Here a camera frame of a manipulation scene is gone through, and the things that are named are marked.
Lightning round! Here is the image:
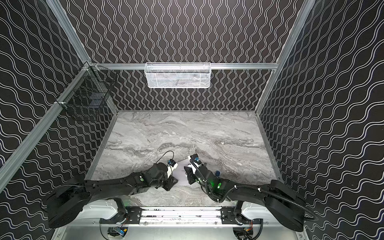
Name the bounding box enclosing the white envelope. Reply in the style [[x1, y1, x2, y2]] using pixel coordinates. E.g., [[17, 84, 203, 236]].
[[173, 159, 196, 187]]

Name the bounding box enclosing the aluminium back crossbar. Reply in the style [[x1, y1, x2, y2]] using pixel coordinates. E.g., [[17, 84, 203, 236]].
[[91, 62, 279, 71]]

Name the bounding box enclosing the aluminium corner post left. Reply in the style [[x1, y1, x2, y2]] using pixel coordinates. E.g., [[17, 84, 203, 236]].
[[46, 0, 92, 63]]

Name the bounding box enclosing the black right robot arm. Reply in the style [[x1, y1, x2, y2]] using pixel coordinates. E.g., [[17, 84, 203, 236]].
[[184, 163, 305, 232]]

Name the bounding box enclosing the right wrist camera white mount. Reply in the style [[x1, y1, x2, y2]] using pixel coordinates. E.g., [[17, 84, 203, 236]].
[[188, 154, 203, 174]]

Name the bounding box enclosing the white wire mesh basket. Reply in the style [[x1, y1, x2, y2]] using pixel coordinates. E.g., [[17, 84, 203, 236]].
[[144, 62, 212, 89]]

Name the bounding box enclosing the aluminium corner post right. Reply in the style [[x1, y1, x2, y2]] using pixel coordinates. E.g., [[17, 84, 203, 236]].
[[255, 0, 316, 116]]

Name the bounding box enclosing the aluminium corner post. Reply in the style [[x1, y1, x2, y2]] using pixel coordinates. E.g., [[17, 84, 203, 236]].
[[255, 0, 316, 116], [46, 0, 92, 63]]

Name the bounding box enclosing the aluminium left side rail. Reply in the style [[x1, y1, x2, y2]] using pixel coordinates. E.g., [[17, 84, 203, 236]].
[[1, 63, 90, 191]]

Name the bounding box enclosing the black wire basket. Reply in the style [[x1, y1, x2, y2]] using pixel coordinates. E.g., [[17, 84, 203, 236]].
[[59, 66, 118, 122]]

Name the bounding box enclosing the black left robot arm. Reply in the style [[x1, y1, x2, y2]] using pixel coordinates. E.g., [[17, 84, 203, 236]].
[[43, 160, 178, 229]]

